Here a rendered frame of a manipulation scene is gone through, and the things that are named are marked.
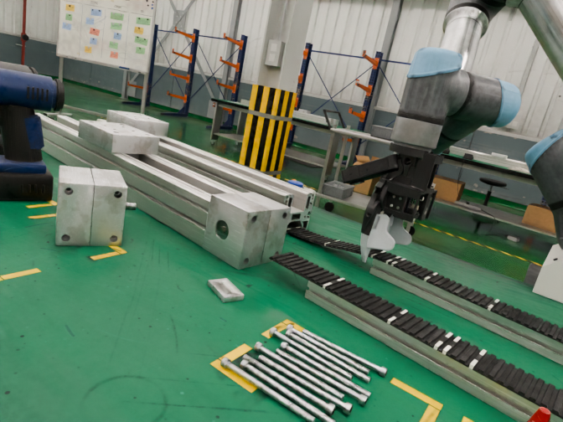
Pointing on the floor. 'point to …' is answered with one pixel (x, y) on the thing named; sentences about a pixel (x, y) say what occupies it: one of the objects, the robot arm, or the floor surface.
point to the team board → (106, 37)
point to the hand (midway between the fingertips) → (370, 251)
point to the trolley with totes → (342, 192)
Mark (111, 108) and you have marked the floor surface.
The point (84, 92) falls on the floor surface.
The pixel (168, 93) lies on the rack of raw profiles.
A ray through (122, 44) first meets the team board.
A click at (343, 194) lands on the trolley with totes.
